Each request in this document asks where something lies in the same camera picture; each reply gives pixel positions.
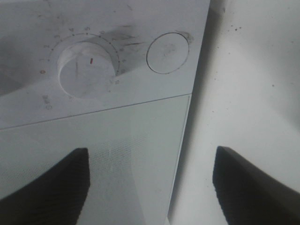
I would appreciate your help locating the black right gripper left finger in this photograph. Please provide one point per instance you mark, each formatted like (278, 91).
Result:
(54, 198)

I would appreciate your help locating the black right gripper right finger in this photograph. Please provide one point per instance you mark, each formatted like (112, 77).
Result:
(249, 196)

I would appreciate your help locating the white round knob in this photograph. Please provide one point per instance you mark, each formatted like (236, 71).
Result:
(85, 70)

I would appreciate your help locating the round white door button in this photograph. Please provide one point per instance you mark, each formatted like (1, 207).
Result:
(167, 53)

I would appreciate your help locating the white microwave oven body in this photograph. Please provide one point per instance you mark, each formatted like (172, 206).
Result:
(33, 33)

